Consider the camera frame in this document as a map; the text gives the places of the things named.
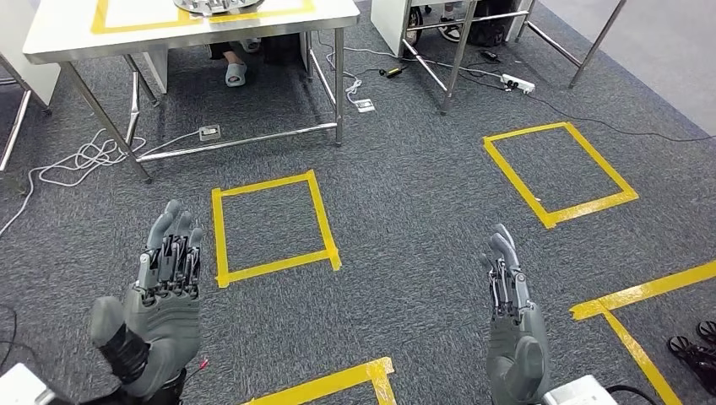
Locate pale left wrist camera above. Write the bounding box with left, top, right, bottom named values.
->
left=0, top=363, right=57, bottom=405

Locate black floor cable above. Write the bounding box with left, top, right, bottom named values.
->
left=458, top=71, right=716, bottom=144

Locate person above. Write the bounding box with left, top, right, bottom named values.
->
left=209, top=35, right=264, bottom=88

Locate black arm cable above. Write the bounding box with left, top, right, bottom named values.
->
left=606, top=384, right=659, bottom=405

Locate white desk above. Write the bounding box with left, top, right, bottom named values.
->
left=0, top=0, right=62, bottom=171

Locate grey plastic wheel hubcap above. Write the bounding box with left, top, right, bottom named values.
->
left=173, top=0, right=265, bottom=17

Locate white top steel workbench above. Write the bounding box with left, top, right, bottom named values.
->
left=22, top=0, right=362, bottom=185

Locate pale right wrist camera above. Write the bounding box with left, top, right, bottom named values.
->
left=542, top=375, right=616, bottom=405

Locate white power strip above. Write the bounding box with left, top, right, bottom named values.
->
left=500, top=73, right=536, bottom=95

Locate yellow tape rectangle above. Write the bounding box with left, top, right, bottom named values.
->
left=90, top=0, right=316, bottom=35

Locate white floor cable bundle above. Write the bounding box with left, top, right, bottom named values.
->
left=0, top=127, right=201, bottom=239

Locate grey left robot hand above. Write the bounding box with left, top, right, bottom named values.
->
left=88, top=199, right=203, bottom=399

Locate dark bag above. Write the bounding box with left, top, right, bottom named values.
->
left=467, top=0, right=518, bottom=49

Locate steel frame table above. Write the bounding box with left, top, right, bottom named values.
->
left=371, top=0, right=627, bottom=116

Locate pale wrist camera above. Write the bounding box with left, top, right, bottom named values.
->
left=542, top=375, right=616, bottom=405
left=0, top=363, right=57, bottom=405

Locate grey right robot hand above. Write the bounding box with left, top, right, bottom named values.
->
left=480, top=223, right=552, bottom=405

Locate yellow floor tape square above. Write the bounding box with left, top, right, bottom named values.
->
left=211, top=169, right=342, bottom=289
left=482, top=121, right=640, bottom=230
left=240, top=356, right=399, bottom=405
left=569, top=259, right=716, bottom=405

